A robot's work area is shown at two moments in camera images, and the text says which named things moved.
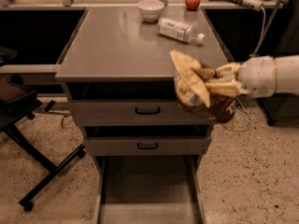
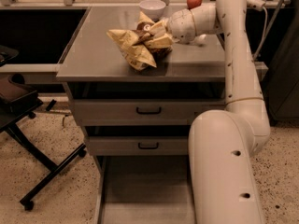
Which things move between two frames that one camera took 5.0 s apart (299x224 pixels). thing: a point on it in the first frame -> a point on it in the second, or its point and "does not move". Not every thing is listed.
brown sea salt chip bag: x=192 y=93 -> x=132 y=44
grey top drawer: x=133 y=112 does not move
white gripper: x=257 y=76 -> x=180 y=26
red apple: x=192 y=1 does not move
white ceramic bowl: x=150 y=9 does not move
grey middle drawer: x=148 y=146 does not move
